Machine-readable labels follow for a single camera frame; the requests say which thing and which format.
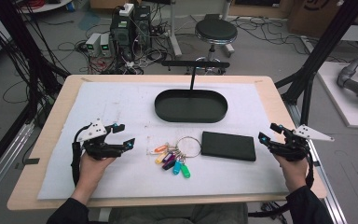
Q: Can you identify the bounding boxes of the person's right hand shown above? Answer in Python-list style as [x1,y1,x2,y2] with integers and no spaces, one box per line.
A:
[273,153,310,193]

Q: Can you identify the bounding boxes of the key ring with coloured tags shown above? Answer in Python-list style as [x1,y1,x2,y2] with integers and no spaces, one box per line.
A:
[148,135,203,180]

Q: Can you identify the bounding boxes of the black computer tower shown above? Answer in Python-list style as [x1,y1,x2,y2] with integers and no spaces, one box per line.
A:
[110,12,135,61]
[133,5,153,50]

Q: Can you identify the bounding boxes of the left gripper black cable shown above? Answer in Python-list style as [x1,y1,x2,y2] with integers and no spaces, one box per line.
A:
[71,125,93,188]

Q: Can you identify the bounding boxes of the white foam mat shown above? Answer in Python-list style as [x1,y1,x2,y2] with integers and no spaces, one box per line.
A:
[36,81,290,201]

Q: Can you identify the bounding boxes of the black oval tray with stand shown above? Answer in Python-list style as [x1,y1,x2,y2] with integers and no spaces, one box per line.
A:
[154,60,231,124]

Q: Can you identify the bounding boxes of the person's left hand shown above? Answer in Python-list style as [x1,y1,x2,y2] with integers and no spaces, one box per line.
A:
[76,152,117,191]

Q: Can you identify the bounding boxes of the person's legs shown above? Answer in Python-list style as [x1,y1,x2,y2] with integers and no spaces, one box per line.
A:
[108,203,250,224]

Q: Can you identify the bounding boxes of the aluminium rail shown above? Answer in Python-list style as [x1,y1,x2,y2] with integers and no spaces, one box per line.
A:
[0,122,35,208]
[287,102,349,224]

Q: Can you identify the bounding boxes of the white platform board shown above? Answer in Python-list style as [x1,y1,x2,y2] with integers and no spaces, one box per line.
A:
[316,61,358,130]

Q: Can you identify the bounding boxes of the white power strip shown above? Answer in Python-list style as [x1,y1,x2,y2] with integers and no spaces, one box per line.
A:
[118,3,135,17]

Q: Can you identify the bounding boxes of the white desk leg frame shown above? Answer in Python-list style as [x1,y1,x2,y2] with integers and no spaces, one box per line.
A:
[166,0,184,58]

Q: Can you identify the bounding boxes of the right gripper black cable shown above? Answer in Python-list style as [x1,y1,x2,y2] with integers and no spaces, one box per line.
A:
[247,146,315,218]

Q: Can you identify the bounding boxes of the tangle of floor cables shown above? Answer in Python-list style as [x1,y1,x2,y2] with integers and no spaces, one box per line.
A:
[57,8,175,76]

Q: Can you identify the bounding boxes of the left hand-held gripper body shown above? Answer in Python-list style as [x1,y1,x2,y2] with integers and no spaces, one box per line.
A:
[73,118,120,161]

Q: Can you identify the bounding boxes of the black frame post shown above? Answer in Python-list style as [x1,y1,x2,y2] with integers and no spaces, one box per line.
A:
[274,0,358,134]

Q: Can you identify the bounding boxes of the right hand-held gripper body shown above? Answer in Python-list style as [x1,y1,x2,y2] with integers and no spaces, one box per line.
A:
[273,124,336,162]

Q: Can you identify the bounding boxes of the black round stool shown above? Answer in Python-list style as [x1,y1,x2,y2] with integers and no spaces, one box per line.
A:
[194,18,239,76]

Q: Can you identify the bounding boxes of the cardboard box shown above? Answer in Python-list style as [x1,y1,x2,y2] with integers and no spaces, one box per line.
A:
[287,0,343,39]

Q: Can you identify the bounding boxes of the black frame with cable bundle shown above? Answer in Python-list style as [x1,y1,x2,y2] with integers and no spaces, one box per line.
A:
[0,0,72,185]

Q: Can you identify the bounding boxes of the black wallet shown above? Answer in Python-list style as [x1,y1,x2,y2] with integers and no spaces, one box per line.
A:
[200,131,257,162]

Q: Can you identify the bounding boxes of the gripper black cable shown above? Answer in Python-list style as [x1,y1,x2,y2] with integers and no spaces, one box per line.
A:
[71,125,93,188]
[247,146,315,218]

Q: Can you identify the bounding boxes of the wooden table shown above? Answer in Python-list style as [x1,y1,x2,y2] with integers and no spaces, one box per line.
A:
[7,74,328,212]

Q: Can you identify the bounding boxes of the white power supply unit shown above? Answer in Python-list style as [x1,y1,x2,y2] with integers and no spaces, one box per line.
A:
[100,33,113,58]
[85,32,103,57]

